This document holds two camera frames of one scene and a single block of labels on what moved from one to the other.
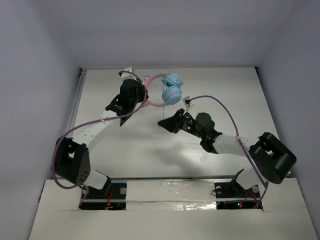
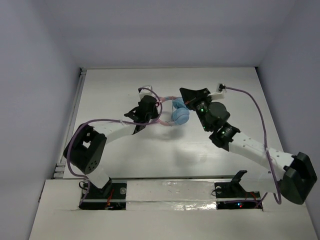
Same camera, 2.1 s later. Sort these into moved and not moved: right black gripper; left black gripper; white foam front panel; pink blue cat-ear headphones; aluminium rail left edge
Moved: pink blue cat-ear headphones; left black gripper; right black gripper
Not moved: white foam front panel; aluminium rail left edge
